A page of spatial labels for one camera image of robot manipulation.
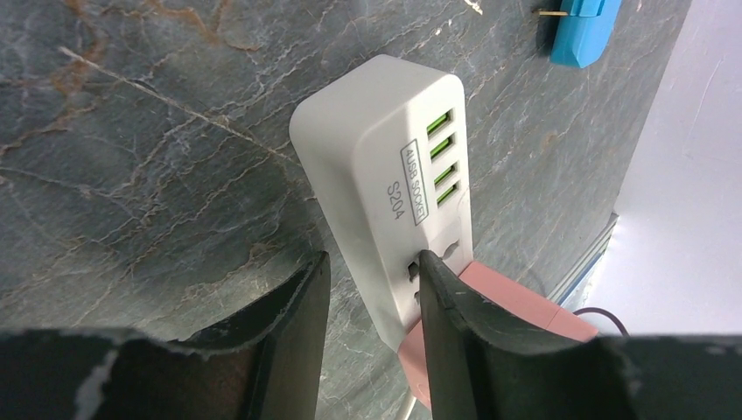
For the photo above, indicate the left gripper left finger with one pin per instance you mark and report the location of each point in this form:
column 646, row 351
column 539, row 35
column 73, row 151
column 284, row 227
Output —
column 262, row 362

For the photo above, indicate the small white USB power strip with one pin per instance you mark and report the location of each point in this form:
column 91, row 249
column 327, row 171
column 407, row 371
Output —
column 384, row 148

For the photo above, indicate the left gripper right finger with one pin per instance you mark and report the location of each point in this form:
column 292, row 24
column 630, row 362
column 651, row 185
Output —
column 484, row 362

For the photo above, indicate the pink cube socket adapter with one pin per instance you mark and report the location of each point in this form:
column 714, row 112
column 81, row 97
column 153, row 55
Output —
column 515, row 298

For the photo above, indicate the blue plug adapter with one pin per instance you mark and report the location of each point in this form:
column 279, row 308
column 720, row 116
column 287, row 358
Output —
column 583, row 32

